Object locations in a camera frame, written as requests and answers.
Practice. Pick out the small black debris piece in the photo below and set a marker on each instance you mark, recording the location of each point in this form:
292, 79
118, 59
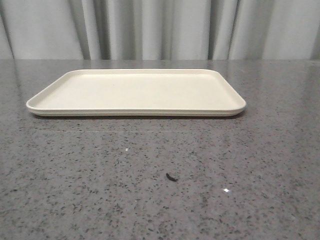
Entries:
171, 178

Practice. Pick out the cream rectangular plastic tray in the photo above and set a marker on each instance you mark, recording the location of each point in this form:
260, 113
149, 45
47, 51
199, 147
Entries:
138, 92

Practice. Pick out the grey pleated curtain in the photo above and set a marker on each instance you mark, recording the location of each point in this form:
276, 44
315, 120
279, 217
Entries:
159, 29

